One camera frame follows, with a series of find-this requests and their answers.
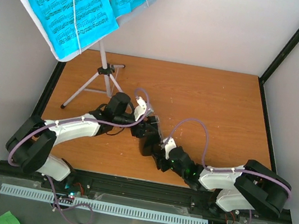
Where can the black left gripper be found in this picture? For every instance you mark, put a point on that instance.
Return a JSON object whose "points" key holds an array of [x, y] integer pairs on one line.
{"points": [[139, 133]]}

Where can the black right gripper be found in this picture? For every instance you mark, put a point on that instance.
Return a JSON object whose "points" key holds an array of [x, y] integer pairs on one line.
{"points": [[160, 162]]}

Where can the black metronome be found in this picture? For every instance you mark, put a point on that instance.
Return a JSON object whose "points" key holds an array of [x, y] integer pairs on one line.
{"points": [[150, 143]]}

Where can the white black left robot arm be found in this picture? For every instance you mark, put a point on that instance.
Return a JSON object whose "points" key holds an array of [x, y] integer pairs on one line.
{"points": [[30, 146]]}

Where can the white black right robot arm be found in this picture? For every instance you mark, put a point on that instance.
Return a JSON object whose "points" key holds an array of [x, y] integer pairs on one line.
{"points": [[250, 186]]}

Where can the green paper sheet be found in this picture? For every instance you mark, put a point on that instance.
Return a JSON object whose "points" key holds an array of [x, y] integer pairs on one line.
{"points": [[8, 218]]}

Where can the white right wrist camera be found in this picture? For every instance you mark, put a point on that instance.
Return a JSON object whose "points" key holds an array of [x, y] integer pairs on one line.
{"points": [[168, 145]]}

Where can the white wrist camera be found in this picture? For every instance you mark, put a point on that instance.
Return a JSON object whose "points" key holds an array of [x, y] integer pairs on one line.
{"points": [[141, 109], [168, 145]]}

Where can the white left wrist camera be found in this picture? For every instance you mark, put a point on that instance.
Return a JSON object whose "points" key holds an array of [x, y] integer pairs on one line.
{"points": [[141, 109]]}

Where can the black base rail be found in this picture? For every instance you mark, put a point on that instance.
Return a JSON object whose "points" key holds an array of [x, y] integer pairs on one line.
{"points": [[90, 183]]}

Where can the light blue cable duct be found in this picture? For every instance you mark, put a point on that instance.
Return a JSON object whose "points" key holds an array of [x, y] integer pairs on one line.
{"points": [[117, 210]]}

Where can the black right frame post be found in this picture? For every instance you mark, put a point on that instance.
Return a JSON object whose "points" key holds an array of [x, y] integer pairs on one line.
{"points": [[279, 59]]}

